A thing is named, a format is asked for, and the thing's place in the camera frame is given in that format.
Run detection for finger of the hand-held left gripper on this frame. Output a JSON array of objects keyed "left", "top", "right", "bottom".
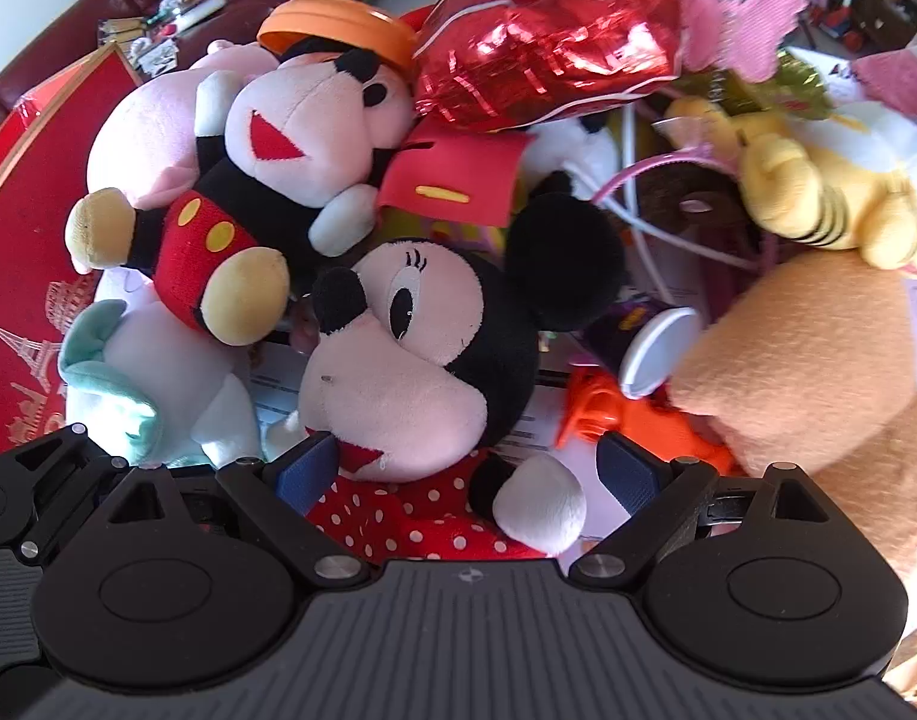
[{"left": 0, "top": 424, "right": 133, "bottom": 563}]

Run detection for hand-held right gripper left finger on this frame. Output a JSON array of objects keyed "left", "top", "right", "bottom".
[{"left": 98, "top": 433, "right": 370, "bottom": 590}]

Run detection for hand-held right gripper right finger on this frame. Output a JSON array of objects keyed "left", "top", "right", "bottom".
[{"left": 571, "top": 433, "right": 835, "bottom": 590}]

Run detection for polka dot dress mouse plush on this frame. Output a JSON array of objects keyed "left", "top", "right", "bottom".
[{"left": 297, "top": 191, "right": 628, "bottom": 563}]

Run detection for red cardboard box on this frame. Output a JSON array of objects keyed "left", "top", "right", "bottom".
[{"left": 0, "top": 41, "right": 148, "bottom": 458}]

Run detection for white and pink headband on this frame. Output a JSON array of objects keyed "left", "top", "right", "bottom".
[{"left": 589, "top": 146, "right": 763, "bottom": 271}]

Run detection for red shorts mouse plush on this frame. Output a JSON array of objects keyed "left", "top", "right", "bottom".
[{"left": 64, "top": 45, "right": 418, "bottom": 347}]

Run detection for orange plastic toy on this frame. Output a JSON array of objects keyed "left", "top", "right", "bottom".
[{"left": 556, "top": 366, "right": 739, "bottom": 478}]

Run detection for purple cup white lid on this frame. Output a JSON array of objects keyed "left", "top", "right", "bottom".
[{"left": 585, "top": 300, "right": 705, "bottom": 400}]

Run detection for white and teal plush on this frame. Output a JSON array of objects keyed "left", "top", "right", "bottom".
[{"left": 57, "top": 270, "right": 304, "bottom": 467}]

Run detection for large peach plush toy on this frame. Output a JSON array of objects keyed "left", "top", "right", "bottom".
[{"left": 667, "top": 247, "right": 917, "bottom": 586}]

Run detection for brown plush toy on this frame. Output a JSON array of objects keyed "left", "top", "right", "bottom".
[{"left": 631, "top": 169, "right": 746, "bottom": 250}]

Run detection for panda plush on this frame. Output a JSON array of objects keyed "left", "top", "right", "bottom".
[{"left": 525, "top": 115, "right": 626, "bottom": 201}]

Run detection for red block plush yellow stripes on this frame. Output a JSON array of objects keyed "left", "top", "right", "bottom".
[{"left": 376, "top": 131, "right": 532, "bottom": 231}]

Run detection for yellow striped bee plush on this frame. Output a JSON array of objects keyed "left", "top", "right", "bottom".
[{"left": 663, "top": 94, "right": 917, "bottom": 272}]

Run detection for pink plush toy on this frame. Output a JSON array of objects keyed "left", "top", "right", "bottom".
[{"left": 85, "top": 40, "right": 281, "bottom": 212}]

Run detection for green foil decoration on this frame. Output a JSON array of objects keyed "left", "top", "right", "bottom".
[{"left": 769, "top": 47, "right": 836, "bottom": 119}]

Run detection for red foil heart balloon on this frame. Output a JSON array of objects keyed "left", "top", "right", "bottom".
[{"left": 412, "top": 0, "right": 691, "bottom": 137}]

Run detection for black and white printed card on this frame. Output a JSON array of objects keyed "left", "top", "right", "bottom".
[{"left": 138, "top": 37, "right": 181, "bottom": 77}]

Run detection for orange plastic lid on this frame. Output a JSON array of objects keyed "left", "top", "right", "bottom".
[{"left": 257, "top": 0, "right": 419, "bottom": 74}]

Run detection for dark red leather sofa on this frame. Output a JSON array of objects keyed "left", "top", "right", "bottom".
[{"left": 0, "top": 0, "right": 430, "bottom": 137}]

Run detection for pink knitted butterfly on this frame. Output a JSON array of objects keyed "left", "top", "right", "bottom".
[{"left": 676, "top": 0, "right": 814, "bottom": 85}]

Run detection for white toy bottle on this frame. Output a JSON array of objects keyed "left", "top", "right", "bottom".
[{"left": 172, "top": 0, "right": 229, "bottom": 32}]

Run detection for pink knitted cloth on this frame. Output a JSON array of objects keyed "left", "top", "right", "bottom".
[{"left": 852, "top": 37, "right": 917, "bottom": 115}]

